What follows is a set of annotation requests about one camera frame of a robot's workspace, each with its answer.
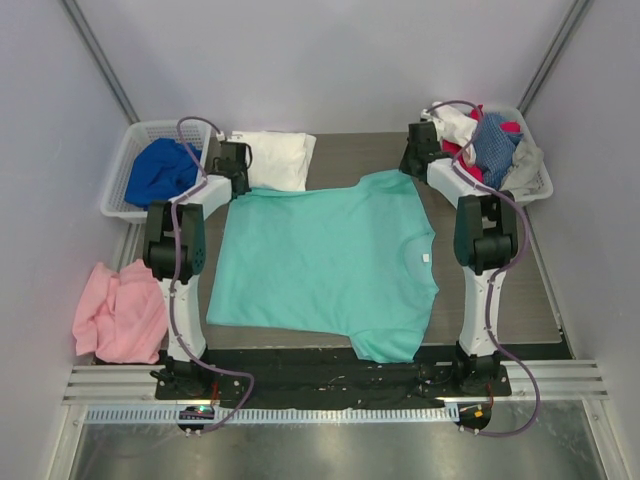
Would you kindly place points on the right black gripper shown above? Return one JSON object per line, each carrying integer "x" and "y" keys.
{"x": 411, "y": 165}

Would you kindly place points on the red shirt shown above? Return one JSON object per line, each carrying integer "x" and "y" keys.
{"x": 468, "y": 156}

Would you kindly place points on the aluminium frame rail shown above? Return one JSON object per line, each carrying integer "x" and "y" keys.
{"x": 551, "y": 380}

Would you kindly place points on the left corner metal post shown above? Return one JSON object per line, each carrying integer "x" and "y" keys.
{"x": 91, "y": 43}

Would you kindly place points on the folded white t shirt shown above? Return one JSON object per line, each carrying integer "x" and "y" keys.
{"x": 280, "y": 161}

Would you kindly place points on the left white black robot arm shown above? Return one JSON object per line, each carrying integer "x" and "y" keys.
{"x": 174, "y": 250}

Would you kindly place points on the blue t shirt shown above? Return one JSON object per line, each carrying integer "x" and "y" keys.
{"x": 163, "y": 170}

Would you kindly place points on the blue checkered shirt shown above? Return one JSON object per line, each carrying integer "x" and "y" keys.
{"x": 494, "y": 147}

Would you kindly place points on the white plastic basket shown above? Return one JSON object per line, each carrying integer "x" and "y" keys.
{"x": 194, "y": 135}
{"x": 545, "y": 188}

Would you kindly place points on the left white plastic basket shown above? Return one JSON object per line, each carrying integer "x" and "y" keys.
{"x": 194, "y": 135}

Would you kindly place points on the teal t shirt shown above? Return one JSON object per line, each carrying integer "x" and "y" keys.
{"x": 353, "y": 261}

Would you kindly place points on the pink t shirt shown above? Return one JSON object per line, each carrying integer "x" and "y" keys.
{"x": 121, "y": 316}

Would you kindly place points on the white crumpled shirt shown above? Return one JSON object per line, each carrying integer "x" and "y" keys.
{"x": 455, "y": 127}

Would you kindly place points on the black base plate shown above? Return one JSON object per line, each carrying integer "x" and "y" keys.
{"x": 325, "y": 379}

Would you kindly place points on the right corner metal post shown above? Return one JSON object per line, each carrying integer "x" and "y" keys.
{"x": 569, "y": 26}

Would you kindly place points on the grey shirt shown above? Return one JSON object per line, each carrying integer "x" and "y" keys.
{"x": 521, "y": 177}

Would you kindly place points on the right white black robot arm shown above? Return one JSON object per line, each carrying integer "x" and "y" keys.
{"x": 485, "y": 241}

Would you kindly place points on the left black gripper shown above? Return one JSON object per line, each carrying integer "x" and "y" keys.
{"x": 240, "y": 183}

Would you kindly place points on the right white plastic basket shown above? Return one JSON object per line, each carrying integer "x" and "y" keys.
{"x": 545, "y": 188}

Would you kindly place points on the slotted cable duct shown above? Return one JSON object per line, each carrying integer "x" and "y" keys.
{"x": 200, "y": 414}

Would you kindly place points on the corner metal post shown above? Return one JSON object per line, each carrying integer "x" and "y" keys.
{"x": 91, "y": 43}
{"x": 569, "y": 26}

